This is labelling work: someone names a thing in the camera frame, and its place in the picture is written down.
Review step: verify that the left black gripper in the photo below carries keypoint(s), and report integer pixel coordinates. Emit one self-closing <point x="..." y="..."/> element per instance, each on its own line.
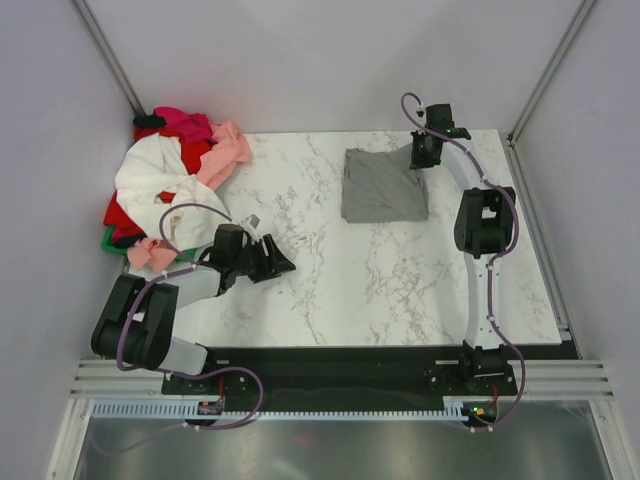
<point x="272" y="265"/>

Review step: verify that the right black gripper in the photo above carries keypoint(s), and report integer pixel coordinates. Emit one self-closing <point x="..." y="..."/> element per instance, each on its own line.
<point x="415" y="161"/>

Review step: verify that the grey t shirt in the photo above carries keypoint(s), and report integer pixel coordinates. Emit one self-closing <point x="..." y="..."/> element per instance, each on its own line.
<point x="381" y="187"/>

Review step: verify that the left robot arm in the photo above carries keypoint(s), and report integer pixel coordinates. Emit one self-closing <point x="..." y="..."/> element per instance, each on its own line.
<point x="136" y="326"/>

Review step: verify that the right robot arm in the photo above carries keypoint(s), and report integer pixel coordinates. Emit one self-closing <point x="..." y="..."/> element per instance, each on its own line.
<point x="485" y="229"/>

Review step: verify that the red t shirt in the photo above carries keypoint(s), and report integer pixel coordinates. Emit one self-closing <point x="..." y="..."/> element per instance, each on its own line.
<point x="126" y="232"/>

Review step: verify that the magenta t shirt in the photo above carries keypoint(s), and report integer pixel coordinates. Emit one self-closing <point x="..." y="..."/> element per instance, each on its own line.
<point x="194" y="127"/>

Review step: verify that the green t shirt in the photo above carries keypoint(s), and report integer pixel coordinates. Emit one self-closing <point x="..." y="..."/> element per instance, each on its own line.
<point x="112" y="245"/>

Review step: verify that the black garment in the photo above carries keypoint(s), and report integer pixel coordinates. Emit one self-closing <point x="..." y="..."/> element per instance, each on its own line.
<point x="152" y="121"/>

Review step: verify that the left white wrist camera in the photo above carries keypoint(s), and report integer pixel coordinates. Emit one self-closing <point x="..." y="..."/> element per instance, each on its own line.
<point x="249" y="225"/>

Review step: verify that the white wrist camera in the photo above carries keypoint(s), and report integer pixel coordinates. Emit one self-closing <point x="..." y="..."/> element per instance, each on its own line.
<point x="420" y="111"/>
<point x="249" y="225"/>

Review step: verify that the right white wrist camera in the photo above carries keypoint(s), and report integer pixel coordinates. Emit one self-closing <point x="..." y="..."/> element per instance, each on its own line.
<point x="420" y="111"/>

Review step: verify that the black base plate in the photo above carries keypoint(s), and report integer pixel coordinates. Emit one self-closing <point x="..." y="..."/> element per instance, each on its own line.
<point x="356" y="378"/>

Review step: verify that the right aluminium frame post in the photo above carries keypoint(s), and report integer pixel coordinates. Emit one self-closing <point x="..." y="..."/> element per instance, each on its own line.
<point x="568" y="39"/>

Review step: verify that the aluminium frame post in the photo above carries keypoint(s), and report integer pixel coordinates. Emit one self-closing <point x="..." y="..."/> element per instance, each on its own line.
<point x="101" y="43"/>
<point x="568" y="39"/>

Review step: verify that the white slotted cable duct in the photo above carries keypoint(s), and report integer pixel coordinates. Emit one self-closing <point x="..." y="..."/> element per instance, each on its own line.
<point x="197" y="410"/>

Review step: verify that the left aluminium frame post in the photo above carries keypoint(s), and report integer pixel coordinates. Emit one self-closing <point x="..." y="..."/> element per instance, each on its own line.
<point x="101" y="43"/>

